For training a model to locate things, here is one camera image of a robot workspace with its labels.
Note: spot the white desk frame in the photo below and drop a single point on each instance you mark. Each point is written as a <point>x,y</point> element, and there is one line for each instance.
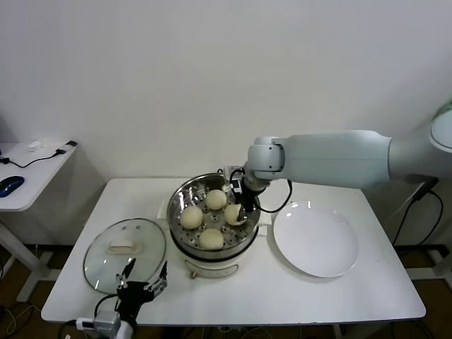
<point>441,261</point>

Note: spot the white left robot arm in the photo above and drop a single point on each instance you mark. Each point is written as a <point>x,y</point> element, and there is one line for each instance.
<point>126,332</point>

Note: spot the stainless steel steamer basket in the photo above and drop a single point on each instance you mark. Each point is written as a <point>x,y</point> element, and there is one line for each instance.
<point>231,236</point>

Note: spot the white round plate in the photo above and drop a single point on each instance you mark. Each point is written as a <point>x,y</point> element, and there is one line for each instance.
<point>314,240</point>

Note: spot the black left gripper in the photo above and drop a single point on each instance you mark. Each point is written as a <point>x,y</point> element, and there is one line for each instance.
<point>133,295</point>

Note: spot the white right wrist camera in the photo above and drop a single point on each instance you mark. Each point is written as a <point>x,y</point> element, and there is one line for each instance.
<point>231,170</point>

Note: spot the white side desk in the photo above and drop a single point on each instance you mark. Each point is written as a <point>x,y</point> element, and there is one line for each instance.
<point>35,176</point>

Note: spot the white electric cooker base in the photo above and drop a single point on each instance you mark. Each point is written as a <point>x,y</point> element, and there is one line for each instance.
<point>212,266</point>

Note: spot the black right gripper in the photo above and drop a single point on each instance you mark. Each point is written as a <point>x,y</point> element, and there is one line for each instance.
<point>249,199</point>

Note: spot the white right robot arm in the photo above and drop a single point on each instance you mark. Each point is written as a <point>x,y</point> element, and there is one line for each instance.
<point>335,159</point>

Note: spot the cream steamed baozi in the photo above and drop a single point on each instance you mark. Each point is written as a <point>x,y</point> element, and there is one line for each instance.
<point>211,239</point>
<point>232,214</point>
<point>192,217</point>
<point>216,199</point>

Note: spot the blue computer mouse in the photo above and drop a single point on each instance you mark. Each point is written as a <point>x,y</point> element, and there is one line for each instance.
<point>12,185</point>

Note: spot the small white object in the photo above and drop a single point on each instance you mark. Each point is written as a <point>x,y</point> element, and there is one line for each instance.
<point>34,144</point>

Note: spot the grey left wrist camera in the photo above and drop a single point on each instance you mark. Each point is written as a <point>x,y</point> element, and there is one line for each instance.
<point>106,321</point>

